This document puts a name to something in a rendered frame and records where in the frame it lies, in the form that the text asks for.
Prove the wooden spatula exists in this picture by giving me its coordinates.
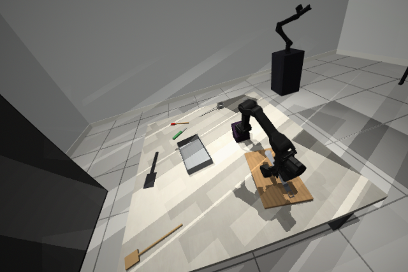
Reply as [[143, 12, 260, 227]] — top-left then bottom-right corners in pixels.
[[124, 223, 183, 270]]

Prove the light brown wooden board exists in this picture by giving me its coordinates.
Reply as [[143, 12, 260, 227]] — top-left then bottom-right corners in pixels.
[[245, 148, 314, 209]]

